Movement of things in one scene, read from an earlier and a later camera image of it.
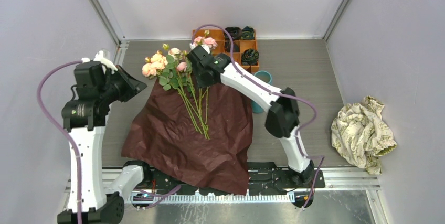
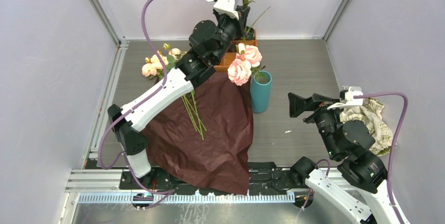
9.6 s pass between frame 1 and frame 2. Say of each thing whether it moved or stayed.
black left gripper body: moved
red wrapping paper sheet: stayed
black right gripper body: moved
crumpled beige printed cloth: stayed
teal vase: stayed
